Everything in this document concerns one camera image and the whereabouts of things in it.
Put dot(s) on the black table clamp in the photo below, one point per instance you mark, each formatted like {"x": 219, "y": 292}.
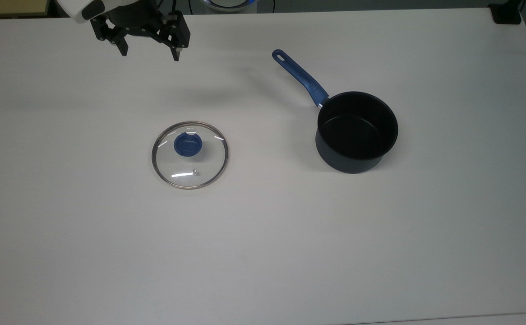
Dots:
{"x": 506, "y": 16}

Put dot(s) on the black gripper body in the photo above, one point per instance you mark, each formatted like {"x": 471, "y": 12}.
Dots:
{"x": 134, "y": 16}

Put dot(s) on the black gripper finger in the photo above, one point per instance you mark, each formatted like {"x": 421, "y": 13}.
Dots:
{"x": 112, "y": 32}
{"x": 177, "y": 34}

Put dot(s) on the wooden board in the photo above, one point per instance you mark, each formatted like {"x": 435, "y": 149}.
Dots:
{"x": 10, "y": 6}

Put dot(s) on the blue lit robot base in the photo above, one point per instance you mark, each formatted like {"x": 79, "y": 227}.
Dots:
{"x": 229, "y": 4}

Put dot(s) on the glass lid blue knob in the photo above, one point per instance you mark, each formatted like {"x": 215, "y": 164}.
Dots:
{"x": 187, "y": 144}

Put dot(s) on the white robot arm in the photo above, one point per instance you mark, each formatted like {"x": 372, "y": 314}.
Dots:
{"x": 74, "y": 11}

